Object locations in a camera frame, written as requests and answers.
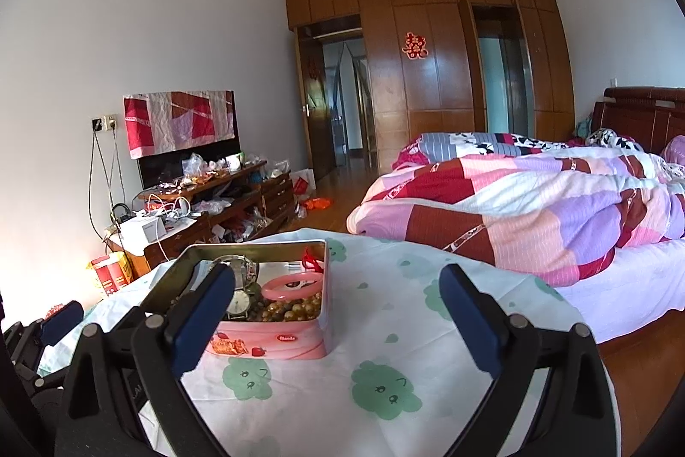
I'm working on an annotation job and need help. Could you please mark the silver wristwatch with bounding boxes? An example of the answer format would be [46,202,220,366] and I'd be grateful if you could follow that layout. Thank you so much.
[205,256,258,322]

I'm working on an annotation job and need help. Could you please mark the red paper-cut decoration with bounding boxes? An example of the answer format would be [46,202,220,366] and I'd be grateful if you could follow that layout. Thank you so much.
[402,32,429,60]

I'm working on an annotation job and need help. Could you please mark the dark hanging cables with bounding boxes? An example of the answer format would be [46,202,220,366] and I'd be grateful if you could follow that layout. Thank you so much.
[88,130,127,245]

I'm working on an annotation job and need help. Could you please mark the white charger cable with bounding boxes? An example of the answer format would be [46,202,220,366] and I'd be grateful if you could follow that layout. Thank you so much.
[143,193,191,266]

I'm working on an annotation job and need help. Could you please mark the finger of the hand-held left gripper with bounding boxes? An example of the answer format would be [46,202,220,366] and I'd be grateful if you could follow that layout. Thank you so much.
[37,300,85,349]

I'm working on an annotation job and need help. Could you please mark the red yellow carton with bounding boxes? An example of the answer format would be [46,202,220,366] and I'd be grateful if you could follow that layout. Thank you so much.
[88,250,134,299]

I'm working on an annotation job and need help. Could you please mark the black television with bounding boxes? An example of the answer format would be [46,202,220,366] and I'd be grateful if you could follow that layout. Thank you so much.
[137,136,242,191]

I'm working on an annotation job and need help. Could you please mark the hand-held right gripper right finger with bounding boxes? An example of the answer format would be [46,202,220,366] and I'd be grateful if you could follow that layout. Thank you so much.
[439,263,625,457]

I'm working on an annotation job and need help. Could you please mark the white green-print tablecloth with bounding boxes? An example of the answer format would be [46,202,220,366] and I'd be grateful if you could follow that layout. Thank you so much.
[37,227,625,457]

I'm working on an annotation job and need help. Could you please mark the brown wooden wardrobe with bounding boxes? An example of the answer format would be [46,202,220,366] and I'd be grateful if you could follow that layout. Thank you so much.
[285,0,577,175]

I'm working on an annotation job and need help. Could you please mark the pink pillow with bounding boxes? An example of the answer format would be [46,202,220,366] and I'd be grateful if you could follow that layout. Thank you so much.
[660,134,685,182]

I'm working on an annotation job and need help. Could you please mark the pink red patchwork quilt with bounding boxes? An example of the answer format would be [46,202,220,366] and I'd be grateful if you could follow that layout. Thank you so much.
[346,151,685,287]

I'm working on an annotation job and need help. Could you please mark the pink bangle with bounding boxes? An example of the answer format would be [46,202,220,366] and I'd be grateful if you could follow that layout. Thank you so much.
[260,273,326,302]

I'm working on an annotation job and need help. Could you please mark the white cardboard box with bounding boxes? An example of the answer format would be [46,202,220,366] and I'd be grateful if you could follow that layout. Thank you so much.
[118,215,166,244]

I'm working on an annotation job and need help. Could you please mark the striped floral quilt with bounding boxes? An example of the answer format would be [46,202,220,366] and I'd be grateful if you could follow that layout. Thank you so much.
[392,131,571,170]

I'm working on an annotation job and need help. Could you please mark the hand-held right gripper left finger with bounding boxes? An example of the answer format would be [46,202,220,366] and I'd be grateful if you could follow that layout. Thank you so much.
[61,266,237,457]

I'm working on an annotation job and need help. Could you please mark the red patchwork television cover cloth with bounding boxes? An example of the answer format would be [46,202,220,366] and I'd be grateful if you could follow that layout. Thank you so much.
[122,88,237,161]

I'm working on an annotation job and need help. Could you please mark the wooden television cabinet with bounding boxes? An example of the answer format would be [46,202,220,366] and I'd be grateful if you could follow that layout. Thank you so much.
[104,159,299,279]

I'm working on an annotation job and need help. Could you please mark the black white floral pillow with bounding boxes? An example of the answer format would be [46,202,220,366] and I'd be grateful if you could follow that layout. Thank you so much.
[585,127,646,153]

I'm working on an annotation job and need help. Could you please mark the brown wooden door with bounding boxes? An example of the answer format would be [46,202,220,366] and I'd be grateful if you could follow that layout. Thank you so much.
[295,25,336,183]

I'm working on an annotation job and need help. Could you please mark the white bed sheet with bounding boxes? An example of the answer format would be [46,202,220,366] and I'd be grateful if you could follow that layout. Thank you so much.
[555,234,685,346]

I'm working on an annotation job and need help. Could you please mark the amber bead bracelet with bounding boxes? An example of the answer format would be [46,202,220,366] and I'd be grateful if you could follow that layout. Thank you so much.
[250,291,323,323]

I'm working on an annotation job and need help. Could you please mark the crumpled clear plastic bag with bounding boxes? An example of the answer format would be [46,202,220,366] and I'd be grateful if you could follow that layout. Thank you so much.
[181,152,207,177]

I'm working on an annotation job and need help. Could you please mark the pink metal tin box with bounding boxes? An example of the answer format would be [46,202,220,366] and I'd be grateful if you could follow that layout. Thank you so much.
[140,239,329,360]

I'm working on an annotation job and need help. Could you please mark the red white paper bag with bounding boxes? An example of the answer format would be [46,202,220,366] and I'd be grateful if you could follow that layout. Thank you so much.
[290,167,317,200]

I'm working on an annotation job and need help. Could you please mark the red knot tassel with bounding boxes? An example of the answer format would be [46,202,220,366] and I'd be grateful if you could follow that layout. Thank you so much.
[300,246,325,275]

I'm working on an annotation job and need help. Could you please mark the brown wooden headboard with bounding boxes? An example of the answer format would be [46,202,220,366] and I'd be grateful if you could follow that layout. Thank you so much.
[591,86,685,156]

